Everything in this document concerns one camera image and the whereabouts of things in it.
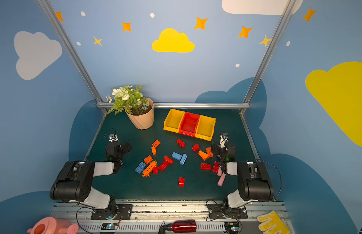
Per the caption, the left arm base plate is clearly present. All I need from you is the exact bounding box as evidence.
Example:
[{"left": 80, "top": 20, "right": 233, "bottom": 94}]
[{"left": 91, "top": 204, "right": 133, "bottom": 220}]

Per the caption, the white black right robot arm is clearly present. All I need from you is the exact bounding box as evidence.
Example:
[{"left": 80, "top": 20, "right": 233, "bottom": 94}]
[{"left": 211, "top": 142, "right": 275, "bottom": 210}]

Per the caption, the orange lego brick right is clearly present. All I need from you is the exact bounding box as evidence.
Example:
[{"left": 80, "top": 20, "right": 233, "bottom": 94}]
[{"left": 206, "top": 147, "right": 214, "bottom": 158}]

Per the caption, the aluminium post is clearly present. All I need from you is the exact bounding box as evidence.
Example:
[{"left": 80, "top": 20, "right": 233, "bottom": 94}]
[
  {"left": 239, "top": 0, "right": 297, "bottom": 117},
  {"left": 37, "top": 0, "right": 103, "bottom": 104}
]

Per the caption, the long red lego brick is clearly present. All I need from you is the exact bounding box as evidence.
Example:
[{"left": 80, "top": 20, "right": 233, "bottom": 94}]
[{"left": 159, "top": 156, "right": 174, "bottom": 172}]

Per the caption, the orange lego brick centre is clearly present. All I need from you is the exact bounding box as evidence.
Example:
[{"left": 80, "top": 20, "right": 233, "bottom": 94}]
[{"left": 143, "top": 156, "right": 153, "bottom": 165}]

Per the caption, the pink watering can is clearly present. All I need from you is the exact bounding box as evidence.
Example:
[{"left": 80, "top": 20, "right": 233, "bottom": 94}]
[{"left": 27, "top": 217, "right": 79, "bottom": 234}]

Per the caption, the orange square lego brick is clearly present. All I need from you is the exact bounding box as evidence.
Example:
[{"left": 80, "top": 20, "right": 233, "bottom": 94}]
[{"left": 152, "top": 140, "right": 160, "bottom": 148}]

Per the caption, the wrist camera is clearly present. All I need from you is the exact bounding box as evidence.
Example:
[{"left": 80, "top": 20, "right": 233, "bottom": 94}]
[
  {"left": 108, "top": 134, "right": 119, "bottom": 142},
  {"left": 219, "top": 133, "right": 229, "bottom": 148}
]

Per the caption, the aluminium front rail base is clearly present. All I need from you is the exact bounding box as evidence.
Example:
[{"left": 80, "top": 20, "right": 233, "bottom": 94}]
[{"left": 51, "top": 200, "right": 295, "bottom": 234}]

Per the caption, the blue lego brick left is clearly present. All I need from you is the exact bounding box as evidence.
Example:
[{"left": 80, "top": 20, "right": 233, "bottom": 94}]
[{"left": 135, "top": 162, "right": 147, "bottom": 174}]

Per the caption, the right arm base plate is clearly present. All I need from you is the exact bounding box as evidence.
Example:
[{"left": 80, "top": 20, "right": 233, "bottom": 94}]
[{"left": 206, "top": 203, "right": 248, "bottom": 221}]

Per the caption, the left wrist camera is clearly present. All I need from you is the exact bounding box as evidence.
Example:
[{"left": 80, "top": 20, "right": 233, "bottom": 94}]
[{"left": 108, "top": 134, "right": 119, "bottom": 142}]

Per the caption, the right yellow bin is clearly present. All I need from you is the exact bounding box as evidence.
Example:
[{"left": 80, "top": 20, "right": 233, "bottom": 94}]
[{"left": 195, "top": 115, "right": 216, "bottom": 141}]

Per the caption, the yellow bin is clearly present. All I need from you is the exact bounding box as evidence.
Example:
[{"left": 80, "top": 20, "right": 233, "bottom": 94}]
[
  {"left": 195, "top": 115, "right": 216, "bottom": 141},
  {"left": 163, "top": 109, "right": 185, "bottom": 133}
]

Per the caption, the small orange lego brick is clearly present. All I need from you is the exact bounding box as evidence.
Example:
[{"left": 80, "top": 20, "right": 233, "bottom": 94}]
[{"left": 151, "top": 146, "right": 157, "bottom": 156}]

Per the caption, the yellow glove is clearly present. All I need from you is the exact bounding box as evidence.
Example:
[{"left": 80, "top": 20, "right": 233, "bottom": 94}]
[{"left": 257, "top": 211, "right": 291, "bottom": 234}]

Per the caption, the aluminium left post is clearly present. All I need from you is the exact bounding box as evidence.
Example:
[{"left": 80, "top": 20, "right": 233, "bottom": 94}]
[{"left": 37, "top": 0, "right": 103, "bottom": 104}]

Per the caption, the left yellow bin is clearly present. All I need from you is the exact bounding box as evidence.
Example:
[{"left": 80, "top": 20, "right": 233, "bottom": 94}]
[{"left": 163, "top": 109, "right": 185, "bottom": 133}]

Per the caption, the orange slope lego brick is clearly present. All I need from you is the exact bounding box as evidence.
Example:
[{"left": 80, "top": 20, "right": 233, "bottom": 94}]
[{"left": 198, "top": 150, "right": 210, "bottom": 161}]

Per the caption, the red middle bin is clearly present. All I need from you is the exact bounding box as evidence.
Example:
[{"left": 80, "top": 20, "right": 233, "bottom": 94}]
[{"left": 179, "top": 112, "right": 200, "bottom": 137}]

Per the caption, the red lego brick front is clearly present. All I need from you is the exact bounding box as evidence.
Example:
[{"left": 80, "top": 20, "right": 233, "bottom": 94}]
[{"left": 178, "top": 177, "right": 185, "bottom": 187}]

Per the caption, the aluminium right post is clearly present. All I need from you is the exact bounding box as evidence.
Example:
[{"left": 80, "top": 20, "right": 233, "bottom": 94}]
[{"left": 239, "top": 0, "right": 297, "bottom": 117}]

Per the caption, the blue lego brick upright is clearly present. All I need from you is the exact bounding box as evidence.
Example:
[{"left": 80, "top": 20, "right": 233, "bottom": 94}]
[{"left": 180, "top": 154, "right": 187, "bottom": 165}]

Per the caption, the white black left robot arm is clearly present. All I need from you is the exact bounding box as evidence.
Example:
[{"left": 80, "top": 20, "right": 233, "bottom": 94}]
[{"left": 50, "top": 141, "right": 132, "bottom": 213}]

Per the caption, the green artificial plant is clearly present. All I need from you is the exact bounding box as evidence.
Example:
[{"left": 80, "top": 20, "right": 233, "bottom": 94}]
[{"left": 106, "top": 85, "right": 152, "bottom": 116}]

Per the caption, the light blue lego brick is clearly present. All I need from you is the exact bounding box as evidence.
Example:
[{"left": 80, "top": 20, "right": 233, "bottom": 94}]
[{"left": 172, "top": 152, "right": 182, "bottom": 161}]

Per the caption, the peach flower pot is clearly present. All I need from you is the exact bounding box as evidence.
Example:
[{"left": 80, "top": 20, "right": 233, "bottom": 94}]
[{"left": 126, "top": 98, "right": 155, "bottom": 130}]

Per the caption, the aluminium back rail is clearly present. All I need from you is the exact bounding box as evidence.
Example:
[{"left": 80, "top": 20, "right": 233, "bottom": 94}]
[{"left": 96, "top": 101, "right": 251, "bottom": 110}]

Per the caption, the left circuit board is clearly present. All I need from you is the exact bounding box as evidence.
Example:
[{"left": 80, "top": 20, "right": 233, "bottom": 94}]
[{"left": 101, "top": 222, "right": 119, "bottom": 231}]

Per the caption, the right circuit board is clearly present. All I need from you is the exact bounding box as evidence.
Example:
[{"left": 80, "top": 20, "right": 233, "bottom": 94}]
[{"left": 224, "top": 222, "right": 241, "bottom": 234}]

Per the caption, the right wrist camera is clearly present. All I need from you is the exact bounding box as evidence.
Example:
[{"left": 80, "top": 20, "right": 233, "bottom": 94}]
[{"left": 219, "top": 133, "right": 229, "bottom": 148}]

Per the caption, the red metallic bottle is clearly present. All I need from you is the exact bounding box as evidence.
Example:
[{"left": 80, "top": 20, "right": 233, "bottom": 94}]
[{"left": 158, "top": 220, "right": 197, "bottom": 234}]

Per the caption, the long orange lego piece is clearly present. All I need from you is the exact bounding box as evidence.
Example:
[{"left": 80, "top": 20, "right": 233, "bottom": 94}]
[{"left": 142, "top": 160, "right": 157, "bottom": 177}]

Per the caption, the circuit board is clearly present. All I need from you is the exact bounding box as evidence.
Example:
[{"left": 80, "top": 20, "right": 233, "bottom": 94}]
[
  {"left": 101, "top": 222, "right": 119, "bottom": 231},
  {"left": 224, "top": 222, "right": 241, "bottom": 234}
]

